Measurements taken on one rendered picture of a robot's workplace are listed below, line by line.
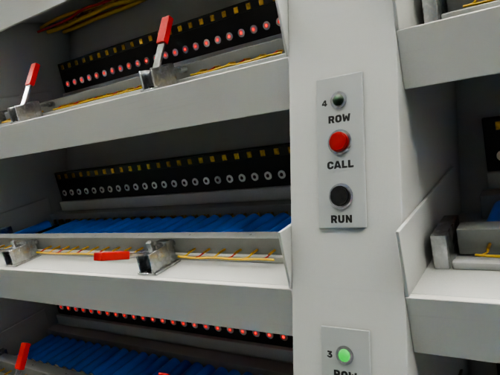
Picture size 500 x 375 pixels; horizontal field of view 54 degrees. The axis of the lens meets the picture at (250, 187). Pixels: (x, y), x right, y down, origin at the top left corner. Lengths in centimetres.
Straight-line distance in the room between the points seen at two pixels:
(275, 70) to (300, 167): 9
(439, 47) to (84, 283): 45
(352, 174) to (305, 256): 8
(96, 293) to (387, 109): 38
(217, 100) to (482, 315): 29
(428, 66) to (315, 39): 10
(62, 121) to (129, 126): 12
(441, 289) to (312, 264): 10
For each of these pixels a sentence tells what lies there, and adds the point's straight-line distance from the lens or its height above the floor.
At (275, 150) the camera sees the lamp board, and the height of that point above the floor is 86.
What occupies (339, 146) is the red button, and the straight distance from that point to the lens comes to 39.
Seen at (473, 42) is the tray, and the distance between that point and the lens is 39.
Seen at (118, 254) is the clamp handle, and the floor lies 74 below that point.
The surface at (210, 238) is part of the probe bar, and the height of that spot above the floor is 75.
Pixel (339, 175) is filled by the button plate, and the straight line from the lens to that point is 39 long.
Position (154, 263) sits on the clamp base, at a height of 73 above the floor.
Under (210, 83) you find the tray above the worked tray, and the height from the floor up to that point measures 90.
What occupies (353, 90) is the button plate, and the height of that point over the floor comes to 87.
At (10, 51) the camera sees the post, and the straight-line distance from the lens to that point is 98.
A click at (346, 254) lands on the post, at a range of 39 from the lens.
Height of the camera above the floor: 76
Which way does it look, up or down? 5 degrees up
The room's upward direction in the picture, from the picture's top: straight up
